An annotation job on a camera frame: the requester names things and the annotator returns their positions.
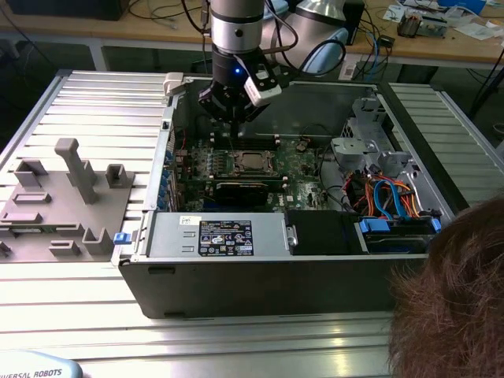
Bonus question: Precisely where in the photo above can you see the silver CPU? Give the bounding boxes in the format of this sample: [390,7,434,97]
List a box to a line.
[240,152,268,169]

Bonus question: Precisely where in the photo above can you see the CPU socket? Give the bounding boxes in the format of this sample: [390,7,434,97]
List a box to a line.
[232,149,279,177]

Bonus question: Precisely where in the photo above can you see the blue expansion slot brackets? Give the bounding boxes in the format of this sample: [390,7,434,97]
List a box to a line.
[156,139,176,212]

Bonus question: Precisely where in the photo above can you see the black bay cover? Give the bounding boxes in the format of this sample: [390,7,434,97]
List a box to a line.
[285,210,359,256]

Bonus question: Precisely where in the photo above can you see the wooden desk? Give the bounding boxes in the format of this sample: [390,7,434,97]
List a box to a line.
[0,0,504,66]

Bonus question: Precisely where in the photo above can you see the black graphics card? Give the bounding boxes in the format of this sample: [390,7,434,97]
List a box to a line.
[212,179,288,206]

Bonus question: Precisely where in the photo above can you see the green motherboard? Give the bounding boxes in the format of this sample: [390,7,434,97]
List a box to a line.
[175,133,346,216]

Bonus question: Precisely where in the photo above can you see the silver drive cage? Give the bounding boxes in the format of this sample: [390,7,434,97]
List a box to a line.
[328,96,421,176]

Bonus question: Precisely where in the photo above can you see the grey power supply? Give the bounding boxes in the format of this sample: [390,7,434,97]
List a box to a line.
[147,212,291,259]

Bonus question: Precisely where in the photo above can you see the black upright box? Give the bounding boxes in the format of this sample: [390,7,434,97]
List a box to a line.
[348,0,365,45]

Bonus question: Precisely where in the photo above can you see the black desktop computer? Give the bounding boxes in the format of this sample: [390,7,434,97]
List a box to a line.
[6,0,131,22]

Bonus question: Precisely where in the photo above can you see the black PC case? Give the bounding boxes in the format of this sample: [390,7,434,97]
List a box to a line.
[111,72,481,321]

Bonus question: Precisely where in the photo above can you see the copper coil part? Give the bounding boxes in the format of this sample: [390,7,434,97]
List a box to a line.
[396,10,419,39]

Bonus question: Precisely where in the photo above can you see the hard disk in blue carrier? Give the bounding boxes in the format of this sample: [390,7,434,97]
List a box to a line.
[354,216,441,255]

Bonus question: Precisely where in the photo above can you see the grey parts rack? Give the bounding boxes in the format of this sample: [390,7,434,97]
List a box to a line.
[0,137,137,264]

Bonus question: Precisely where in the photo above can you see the grey electronic module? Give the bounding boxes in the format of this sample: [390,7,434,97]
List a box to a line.
[417,17,449,39]

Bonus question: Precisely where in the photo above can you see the blue cardboard box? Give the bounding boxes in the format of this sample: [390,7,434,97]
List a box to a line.
[438,0,488,16]

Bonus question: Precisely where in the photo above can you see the brown-haired person's head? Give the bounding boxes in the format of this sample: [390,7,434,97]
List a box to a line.
[387,196,504,378]

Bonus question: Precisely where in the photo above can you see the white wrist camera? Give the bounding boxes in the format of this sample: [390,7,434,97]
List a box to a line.
[243,69,283,107]

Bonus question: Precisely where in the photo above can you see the grey case handle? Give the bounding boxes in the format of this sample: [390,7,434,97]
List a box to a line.
[162,72,186,97]

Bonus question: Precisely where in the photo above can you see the blue flat cable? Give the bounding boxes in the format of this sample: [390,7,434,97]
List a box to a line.
[387,183,409,221]
[372,179,395,221]

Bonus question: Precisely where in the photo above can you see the orange wire bundle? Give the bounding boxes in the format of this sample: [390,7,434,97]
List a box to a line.
[352,176,424,218]

